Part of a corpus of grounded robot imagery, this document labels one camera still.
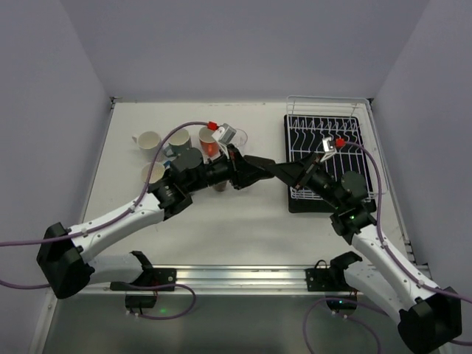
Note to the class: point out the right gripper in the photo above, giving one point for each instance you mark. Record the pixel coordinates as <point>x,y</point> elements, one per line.
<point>304,172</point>

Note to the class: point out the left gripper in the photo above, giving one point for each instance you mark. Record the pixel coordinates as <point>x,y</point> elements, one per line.
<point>234,167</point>

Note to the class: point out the brown mug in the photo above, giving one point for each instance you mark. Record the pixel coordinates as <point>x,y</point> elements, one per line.
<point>220,187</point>

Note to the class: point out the clear plastic glass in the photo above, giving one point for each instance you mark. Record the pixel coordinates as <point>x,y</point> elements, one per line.
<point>240,139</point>

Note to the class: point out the orange mug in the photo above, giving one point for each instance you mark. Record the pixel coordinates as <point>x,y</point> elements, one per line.
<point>209,146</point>

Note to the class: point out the grey-blue mug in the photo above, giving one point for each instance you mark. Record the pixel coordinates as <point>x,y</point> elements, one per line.
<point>179,142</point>

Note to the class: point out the dark blue mug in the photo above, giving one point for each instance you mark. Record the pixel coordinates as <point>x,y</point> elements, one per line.
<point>153,172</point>

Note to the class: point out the white mug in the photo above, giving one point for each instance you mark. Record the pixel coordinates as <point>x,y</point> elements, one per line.
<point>148,143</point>

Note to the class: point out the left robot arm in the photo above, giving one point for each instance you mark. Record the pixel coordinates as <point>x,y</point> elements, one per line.
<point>68,257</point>

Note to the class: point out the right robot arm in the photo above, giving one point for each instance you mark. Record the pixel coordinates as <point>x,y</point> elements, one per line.
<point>426,316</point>

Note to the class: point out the black drip tray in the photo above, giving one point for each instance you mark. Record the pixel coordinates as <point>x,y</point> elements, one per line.
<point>313,204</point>

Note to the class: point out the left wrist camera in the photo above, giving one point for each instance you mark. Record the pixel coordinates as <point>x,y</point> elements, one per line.
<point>224,134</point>

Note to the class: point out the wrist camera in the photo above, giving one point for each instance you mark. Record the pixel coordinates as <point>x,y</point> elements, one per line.
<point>329,148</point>
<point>224,134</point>

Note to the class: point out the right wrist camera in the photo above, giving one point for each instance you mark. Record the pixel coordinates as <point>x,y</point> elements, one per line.
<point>329,148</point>

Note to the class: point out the white wire dish rack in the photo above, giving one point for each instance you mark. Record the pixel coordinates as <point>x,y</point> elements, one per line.
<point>356,107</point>

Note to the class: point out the aluminium rail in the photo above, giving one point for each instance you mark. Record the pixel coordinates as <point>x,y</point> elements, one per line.
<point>212,278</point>

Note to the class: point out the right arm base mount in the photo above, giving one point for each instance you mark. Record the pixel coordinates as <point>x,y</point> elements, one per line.
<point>328,277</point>

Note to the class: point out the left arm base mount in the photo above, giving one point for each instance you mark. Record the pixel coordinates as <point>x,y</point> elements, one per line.
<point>147,284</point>

